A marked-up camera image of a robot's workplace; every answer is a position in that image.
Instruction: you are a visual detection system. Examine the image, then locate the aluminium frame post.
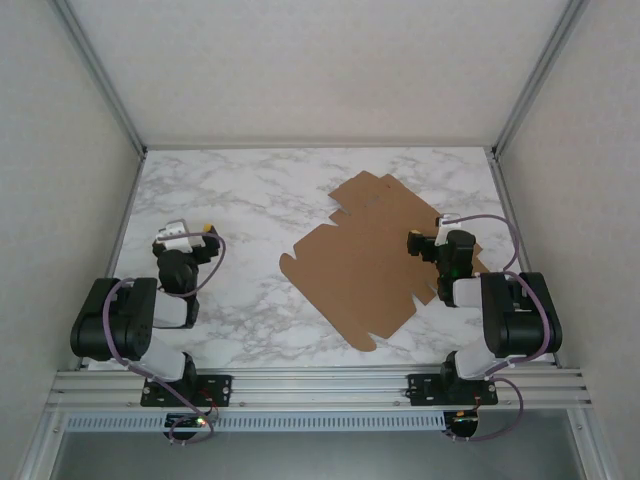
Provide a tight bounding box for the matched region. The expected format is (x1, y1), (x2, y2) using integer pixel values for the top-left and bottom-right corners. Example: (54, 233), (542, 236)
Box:
(569, 407), (624, 480)
(49, 0), (147, 160)
(489, 0), (591, 160)
(14, 410), (69, 480)

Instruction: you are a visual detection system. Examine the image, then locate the aluminium table side rail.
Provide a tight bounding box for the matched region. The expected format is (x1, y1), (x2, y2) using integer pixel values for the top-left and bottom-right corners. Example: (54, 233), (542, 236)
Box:
(485, 148), (560, 366)
(74, 148), (147, 372)

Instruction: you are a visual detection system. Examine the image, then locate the wide aluminium mounting rail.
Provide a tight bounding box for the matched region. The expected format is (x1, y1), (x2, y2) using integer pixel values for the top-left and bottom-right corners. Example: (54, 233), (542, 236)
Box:
(47, 368), (594, 412)

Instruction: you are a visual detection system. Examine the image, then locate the aluminium table edge rail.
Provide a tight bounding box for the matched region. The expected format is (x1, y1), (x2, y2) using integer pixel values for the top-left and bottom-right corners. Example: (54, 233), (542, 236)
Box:
(142, 144), (496, 152)

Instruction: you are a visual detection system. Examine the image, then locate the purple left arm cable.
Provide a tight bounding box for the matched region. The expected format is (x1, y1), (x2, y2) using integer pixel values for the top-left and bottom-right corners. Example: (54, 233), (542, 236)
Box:
(102, 232), (229, 446)

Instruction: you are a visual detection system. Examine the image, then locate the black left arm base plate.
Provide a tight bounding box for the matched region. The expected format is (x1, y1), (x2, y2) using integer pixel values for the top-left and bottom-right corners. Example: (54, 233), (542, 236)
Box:
(139, 374), (234, 407)

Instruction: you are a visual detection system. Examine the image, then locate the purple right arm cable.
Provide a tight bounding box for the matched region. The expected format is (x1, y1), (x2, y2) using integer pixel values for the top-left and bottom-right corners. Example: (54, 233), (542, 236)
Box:
(442, 213), (559, 444)

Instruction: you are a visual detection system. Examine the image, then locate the brown cardboard box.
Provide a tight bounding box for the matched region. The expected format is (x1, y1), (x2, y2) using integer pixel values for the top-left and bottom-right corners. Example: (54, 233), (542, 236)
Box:
(278, 170), (485, 354)

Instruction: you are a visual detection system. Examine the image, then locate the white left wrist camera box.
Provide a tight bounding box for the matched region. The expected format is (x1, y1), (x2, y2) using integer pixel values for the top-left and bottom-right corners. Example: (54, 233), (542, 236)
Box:
(153, 218), (205, 252)

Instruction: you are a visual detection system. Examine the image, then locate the grey slotted cable duct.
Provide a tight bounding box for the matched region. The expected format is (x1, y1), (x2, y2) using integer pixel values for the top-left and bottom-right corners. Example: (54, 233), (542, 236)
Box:
(64, 412), (448, 432)

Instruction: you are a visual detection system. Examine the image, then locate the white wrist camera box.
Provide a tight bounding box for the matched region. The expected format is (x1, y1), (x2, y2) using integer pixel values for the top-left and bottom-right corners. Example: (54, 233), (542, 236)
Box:
(153, 218), (205, 252)
(433, 213), (464, 247)

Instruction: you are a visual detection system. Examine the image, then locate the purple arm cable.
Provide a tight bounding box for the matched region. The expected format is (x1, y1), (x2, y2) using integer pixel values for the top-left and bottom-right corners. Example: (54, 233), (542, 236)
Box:
(442, 213), (559, 444)
(102, 232), (229, 446)

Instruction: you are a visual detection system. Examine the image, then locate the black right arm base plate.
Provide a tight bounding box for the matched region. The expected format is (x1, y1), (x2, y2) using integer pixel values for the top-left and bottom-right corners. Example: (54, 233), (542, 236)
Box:
(407, 372), (500, 406)

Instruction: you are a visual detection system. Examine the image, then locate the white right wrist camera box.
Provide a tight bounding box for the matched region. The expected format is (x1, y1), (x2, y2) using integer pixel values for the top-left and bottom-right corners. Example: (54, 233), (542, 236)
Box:
(433, 213), (464, 247)

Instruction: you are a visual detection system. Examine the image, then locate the aluminium lower frame post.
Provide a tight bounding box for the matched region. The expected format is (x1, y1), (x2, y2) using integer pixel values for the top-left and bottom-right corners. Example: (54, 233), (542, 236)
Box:
(569, 407), (624, 480)
(14, 410), (69, 480)

